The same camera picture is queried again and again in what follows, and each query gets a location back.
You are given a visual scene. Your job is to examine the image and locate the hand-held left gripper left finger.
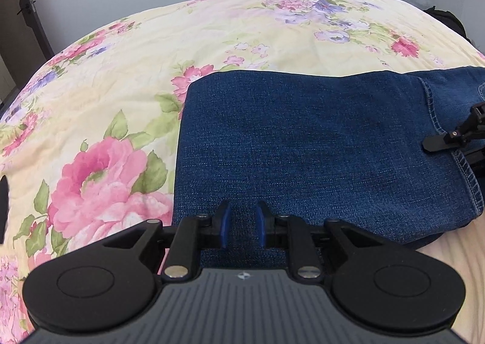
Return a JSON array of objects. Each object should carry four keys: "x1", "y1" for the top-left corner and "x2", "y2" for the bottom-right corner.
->
[{"x1": 95, "y1": 201, "x2": 231, "y2": 278}]

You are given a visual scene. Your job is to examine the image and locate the small dark cloth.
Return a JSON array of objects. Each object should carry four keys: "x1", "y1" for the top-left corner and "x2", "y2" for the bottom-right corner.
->
[{"x1": 0, "y1": 176, "x2": 11, "y2": 245}]

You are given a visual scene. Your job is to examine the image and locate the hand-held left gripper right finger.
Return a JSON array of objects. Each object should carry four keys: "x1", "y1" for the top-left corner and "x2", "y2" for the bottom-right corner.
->
[{"x1": 256, "y1": 201, "x2": 395, "y2": 278}]

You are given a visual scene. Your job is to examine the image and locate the brown door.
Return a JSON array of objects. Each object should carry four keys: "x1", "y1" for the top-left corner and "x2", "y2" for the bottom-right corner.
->
[{"x1": 0, "y1": 0, "x2": 54, "y2": 60}]

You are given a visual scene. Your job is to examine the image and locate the blue denim pants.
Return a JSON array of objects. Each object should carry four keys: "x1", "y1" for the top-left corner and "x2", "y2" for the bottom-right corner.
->
[{"x1": 172, "y1": 66, "x2": 485, "y2": 269}]

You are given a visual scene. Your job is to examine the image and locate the floral bed quilt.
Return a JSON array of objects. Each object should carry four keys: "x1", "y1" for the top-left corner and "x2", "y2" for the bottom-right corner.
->
[{"x1": 0, "y1": 0, "x2": 485, "y2": 344}]

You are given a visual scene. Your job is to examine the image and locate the black backpack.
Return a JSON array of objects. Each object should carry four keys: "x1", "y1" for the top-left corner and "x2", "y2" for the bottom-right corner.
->
[{"x1": 422, "y1": 6, "x2": 472, "y2": 45}]

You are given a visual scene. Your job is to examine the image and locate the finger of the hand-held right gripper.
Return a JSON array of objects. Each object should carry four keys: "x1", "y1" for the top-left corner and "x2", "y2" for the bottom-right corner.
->
[
  {"x1": 464, "y1": 150, "x2": 485, "y2": 178},
  {"x1": 422, "y1": 103, "x2": 485, "y2": 154}
]

